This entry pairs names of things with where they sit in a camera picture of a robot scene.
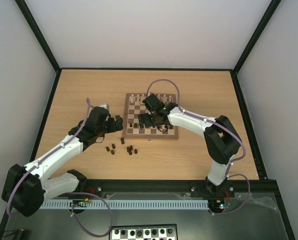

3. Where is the dark chess piece by board corner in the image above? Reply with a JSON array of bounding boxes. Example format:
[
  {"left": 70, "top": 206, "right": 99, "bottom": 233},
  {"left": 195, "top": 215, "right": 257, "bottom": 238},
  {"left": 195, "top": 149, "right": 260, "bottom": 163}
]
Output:
[{"left": 120, "top": 137, "right": 125, "bottom": 145}]

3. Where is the black frame post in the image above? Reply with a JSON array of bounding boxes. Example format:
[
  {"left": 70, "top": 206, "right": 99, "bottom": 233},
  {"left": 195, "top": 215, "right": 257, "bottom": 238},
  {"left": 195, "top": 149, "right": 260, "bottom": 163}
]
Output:
[
  {"left": 233, "top": 0, "right": 282, "bottom": 75},
  {"left": 15, "top": 0, "right": 60, "bottom": 73}
]

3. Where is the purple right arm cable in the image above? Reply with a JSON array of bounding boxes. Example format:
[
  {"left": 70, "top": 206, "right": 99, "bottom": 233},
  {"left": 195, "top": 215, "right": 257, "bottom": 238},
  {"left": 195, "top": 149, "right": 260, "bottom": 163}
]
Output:
[{"left": 147, "top": 79, "right": 251, "bottom": 216}]

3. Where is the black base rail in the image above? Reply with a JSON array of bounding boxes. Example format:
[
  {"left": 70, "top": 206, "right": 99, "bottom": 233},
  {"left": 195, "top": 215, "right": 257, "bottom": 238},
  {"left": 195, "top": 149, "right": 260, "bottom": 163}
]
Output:
[{"left": 13, "top": 178, "right": 279, "bottom": 200}]

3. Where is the wooden chess board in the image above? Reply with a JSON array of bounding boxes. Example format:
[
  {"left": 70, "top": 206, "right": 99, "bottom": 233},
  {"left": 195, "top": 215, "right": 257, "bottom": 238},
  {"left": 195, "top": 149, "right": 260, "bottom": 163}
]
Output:
[{"left": 122, "top": 93, "right": 178, "bottom": 140}]

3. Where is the grey slotted cable duct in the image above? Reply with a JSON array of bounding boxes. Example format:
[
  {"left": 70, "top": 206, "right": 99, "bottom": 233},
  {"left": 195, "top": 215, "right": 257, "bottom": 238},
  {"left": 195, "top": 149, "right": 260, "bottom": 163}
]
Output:
[{"left": 40, "top": 199, "right": 209, "bottom": 210}]

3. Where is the small printed chess board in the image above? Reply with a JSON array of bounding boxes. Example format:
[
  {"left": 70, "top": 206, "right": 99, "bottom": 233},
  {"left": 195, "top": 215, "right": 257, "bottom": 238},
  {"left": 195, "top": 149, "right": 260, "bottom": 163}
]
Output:
[{"left": 108, "top": 224, "right": 178, "bottom": 240}]

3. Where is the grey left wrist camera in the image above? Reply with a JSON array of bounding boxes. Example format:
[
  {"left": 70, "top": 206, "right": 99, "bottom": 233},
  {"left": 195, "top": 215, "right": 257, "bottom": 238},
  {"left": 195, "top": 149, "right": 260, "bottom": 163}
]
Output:
[{"left": 98, "top": 103, "right": 109, "bottom": 111}]

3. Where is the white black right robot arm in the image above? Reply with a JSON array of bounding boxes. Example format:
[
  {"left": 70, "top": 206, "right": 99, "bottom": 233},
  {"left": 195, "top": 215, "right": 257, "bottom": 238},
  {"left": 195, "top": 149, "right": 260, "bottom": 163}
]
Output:
[{"left": 138, "top": 94, "right": 246, "bottom": 196}]

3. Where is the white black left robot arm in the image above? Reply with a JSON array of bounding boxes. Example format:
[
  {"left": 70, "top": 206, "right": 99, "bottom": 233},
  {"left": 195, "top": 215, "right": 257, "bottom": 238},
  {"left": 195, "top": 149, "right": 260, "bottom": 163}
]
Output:
[{"left": 1, "top": 104, "right": 123, "bottom": 217}]

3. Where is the dark chess piece table centre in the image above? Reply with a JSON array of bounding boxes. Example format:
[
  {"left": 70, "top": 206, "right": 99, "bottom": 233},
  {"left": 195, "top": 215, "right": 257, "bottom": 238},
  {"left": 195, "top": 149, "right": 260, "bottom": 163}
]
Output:
[{"left": 127, "top": 145, "right": 133, "bottom": 152}]

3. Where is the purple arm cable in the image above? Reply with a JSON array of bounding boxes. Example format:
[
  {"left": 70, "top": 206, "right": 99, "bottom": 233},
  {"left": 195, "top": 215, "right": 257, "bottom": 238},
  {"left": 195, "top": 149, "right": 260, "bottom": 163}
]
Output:
[
  {"left": 5, "top": 97, "right": 114, "bottom": 237},
  {"left": 147, "top": 79, "right": 251, "bottom": 216}
]

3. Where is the black frame post back right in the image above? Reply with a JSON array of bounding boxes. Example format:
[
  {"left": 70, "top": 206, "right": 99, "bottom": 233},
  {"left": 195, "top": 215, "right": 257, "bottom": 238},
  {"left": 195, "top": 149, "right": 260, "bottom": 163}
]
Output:
[{"left": 233, "top": 0, "right": 282, "bottom": 75}]

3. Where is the black frame post back left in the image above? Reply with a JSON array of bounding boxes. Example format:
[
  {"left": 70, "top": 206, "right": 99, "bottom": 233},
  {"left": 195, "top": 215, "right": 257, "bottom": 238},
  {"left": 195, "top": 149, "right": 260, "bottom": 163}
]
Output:
[{"left": 15, "top": 0, "right": 60, "bottom": 73}]

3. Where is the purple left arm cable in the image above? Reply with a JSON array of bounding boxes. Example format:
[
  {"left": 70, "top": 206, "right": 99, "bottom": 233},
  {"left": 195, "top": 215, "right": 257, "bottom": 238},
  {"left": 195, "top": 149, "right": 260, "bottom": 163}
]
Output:
[{"left": 5, "top": 97, "right": 114, "bottom": 237}]

